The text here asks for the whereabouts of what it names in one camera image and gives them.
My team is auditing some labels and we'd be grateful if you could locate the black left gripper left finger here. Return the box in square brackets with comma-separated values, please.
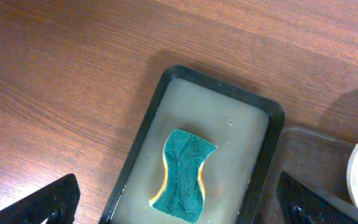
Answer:
[0, 174, 80, 224]

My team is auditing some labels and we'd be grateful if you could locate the black water tray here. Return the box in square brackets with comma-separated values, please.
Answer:
[100, 65, 285, 223]

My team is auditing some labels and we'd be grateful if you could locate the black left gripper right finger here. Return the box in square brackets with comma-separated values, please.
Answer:
[276, 171, 358, 224]

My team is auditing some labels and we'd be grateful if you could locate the green yellow sponge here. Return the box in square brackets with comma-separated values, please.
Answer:
[149, 129, 217, 223]

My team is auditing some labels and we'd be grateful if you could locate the brown serving tray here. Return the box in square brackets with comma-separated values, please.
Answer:
[253, 126, 355, 223]

